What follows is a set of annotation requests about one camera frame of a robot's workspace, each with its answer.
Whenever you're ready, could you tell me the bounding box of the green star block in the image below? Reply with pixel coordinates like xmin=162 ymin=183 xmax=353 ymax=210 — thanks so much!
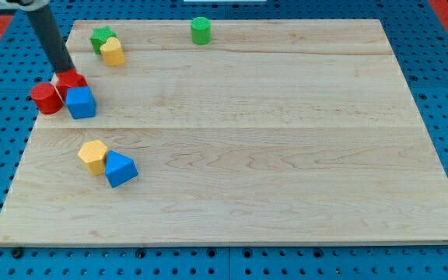
xmin=89 ymin=26 xmax=117 ymax=54

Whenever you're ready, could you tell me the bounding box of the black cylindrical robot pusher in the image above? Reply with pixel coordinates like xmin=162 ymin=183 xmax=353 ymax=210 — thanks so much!
xmin=6 ymin=0 xmax=75 ymax=75

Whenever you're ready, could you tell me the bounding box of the wooden board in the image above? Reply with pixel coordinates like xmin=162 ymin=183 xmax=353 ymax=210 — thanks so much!
xmin=0 ymin=19 xmax=448 ymax=247

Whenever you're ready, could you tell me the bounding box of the yellow hexagon block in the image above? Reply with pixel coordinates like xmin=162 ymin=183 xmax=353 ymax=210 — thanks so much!
xmin=78 ymin=140 xmax=108 ymax=176

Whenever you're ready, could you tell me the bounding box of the red star block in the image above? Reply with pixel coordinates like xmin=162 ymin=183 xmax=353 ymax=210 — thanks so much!
xmin=55 ymin=68 xmax=88 ymax=101

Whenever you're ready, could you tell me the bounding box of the blue triangle block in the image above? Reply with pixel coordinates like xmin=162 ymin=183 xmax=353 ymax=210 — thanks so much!
xmin=105 ymin=150 xmax=138 ymax=188

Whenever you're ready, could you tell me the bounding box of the blue cube block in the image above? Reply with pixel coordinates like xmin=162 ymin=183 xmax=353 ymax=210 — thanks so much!
xmin=65 ymin=86 xmax=96 ymax=119

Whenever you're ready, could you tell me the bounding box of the red cylinder block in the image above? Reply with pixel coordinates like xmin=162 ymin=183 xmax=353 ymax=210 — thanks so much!
xmin=30 ymin=82 xmax=63 ymax=114

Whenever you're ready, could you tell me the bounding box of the green cylinder block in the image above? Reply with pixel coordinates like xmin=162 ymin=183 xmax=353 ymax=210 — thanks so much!
xmin=191 ymin=17 xmax=212 ymax=45

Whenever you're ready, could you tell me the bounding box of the yellow heart block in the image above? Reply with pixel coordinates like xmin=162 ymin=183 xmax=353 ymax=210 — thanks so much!
xmin=100 ymin=37 xmax=125 ymax=66

